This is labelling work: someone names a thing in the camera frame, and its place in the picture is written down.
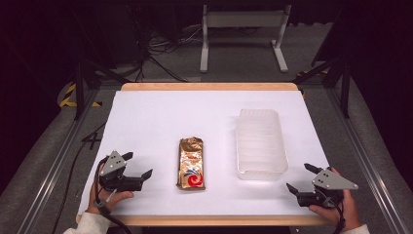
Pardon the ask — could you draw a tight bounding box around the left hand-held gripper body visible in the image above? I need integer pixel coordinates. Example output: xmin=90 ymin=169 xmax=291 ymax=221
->
xmin=96 ymin=149 xmax=144 ymax=193

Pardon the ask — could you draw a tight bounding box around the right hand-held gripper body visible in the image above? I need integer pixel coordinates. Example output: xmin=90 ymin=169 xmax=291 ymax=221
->
xmin=296 ymin=167 xmax=359 ymax=209

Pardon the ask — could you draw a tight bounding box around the person's right hand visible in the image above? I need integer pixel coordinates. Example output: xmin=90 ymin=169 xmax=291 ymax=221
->
xmin=308 ymin=167 xmax=362 ymax=232

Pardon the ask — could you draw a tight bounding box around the person's left hand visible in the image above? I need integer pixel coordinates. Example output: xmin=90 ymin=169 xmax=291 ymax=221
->
xmin=86 ymin=162 xmax=135 ymax=215

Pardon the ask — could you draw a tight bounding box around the white table sheet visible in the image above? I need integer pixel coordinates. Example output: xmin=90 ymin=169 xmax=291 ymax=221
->
xmin=77 ymin=90 xmax=331 ymax=217

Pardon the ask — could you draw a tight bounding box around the gold snack packet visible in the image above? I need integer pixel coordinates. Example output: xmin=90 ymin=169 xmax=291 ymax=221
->
xmin=175 ymin=136 xmax=207 ymax=191

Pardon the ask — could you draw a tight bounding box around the clear plastic container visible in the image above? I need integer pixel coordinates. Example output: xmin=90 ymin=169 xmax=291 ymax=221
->
xmin=235 ymin=108 xmax=289 ymax=181

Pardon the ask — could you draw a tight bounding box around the yellow black floor tape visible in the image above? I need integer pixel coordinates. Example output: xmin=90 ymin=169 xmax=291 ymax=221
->
xmin=57 ymin=83 xmax=103 ymax=108

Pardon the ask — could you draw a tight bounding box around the black tripod stand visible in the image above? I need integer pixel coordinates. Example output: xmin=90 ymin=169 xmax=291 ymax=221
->
xmin=69 ymin=9 xmax=131 ymax=121
xmin=291 ymin=57 xmax=354 ymax=120

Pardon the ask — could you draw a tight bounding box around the white metal stand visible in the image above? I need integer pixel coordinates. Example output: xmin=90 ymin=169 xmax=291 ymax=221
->
xmin=199 ymin=4 xmax=292 ymax=74

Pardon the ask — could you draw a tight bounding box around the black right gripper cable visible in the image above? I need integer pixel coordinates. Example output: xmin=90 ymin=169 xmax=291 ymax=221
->
xmin=316 ymin=187 xmax=347 ymax=234

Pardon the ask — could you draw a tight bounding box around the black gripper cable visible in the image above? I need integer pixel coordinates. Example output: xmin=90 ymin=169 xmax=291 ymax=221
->
xmin=316 ymin=187 xmax=347 ymax=234
xmin=94 ymin=156 xmax=132 ymax=234

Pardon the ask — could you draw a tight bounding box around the aluminium floor rail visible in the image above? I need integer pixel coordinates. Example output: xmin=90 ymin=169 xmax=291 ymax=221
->
xmin=16 ymin=89 xmax=100 ymax=234
xmin=325 ymin=87 xmax=411 ymax=234

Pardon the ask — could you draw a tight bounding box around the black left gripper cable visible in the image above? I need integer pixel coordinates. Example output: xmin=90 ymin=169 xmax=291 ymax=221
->
xmin=94 ymin=156 xmax=132 ymax=234

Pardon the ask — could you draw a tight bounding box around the thin black floor cable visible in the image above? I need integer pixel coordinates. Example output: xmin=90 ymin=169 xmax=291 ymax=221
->
xmin=50 ymin=121 xmax=108 ymax=234

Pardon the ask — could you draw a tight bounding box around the tangle of black floor cables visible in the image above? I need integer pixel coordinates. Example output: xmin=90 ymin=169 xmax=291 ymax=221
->
xmin=128 ymin=6 xmax=208 ymax=83

